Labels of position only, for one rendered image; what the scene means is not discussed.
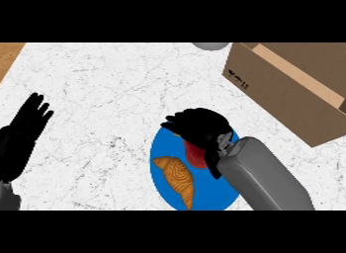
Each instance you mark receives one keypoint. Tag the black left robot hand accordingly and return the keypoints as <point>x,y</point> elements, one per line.
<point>14,138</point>

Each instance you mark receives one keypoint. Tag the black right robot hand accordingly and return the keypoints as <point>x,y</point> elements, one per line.
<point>200,126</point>

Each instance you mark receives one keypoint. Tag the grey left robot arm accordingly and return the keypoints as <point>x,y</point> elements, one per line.
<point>1,196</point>

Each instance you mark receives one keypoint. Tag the red pear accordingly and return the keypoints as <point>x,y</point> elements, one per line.
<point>194,156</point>

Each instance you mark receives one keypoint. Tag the blue plate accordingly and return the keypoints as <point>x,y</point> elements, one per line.
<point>208,191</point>

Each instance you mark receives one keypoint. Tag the brown cardboard box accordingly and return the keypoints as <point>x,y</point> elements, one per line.
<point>301,85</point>

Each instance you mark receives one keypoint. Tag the orange croissant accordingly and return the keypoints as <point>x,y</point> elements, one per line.
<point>178,179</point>

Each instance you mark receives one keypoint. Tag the grey round object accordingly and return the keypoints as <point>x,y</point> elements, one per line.
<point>209,45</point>

